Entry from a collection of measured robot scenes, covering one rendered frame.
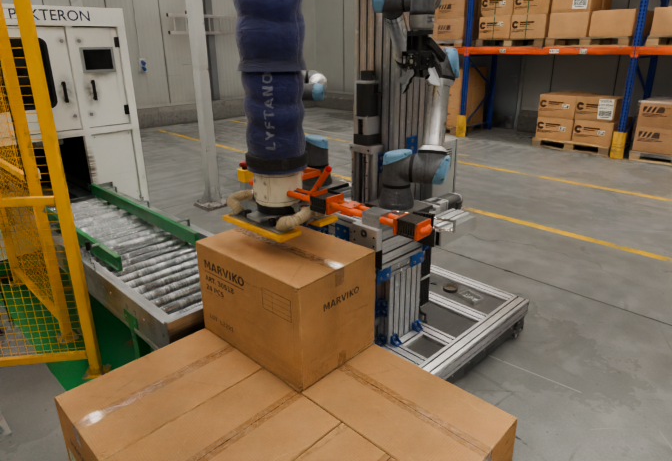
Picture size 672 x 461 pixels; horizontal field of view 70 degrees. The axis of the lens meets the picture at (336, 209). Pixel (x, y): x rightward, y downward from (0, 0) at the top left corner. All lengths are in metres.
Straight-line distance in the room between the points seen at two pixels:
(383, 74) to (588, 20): 6.67
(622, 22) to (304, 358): 7.47
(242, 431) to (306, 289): 0.48
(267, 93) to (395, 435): 1.15
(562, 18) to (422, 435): 7.73
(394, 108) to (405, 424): 1.25
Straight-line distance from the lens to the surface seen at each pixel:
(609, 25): 8.53
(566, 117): 8.76
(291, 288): 1.60
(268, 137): 1.68
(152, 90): 11.54
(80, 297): 2.82
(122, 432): 1.79
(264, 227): 1.73
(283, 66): 1.64
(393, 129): 2.16
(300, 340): 1.67
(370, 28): 2.23
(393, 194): 1.98
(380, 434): 1.65
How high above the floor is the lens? 1.68
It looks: 19 degrees down
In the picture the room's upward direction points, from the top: 1 degrees counter-clockwise
